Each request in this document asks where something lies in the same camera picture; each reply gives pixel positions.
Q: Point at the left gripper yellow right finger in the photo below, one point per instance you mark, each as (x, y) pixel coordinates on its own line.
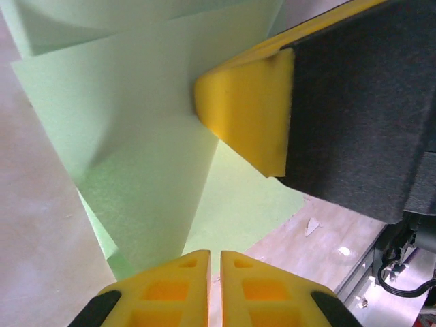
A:
(262, 293)

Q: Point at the long aluminium mounting rail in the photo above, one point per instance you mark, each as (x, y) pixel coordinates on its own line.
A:
(361, 272)

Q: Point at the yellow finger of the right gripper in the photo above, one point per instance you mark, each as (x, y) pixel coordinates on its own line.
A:
(340, 119)

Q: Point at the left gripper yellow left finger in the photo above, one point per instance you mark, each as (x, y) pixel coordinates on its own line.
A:
(170, 293)

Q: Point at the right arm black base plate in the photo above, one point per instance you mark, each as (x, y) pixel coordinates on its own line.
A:
(415, 245)

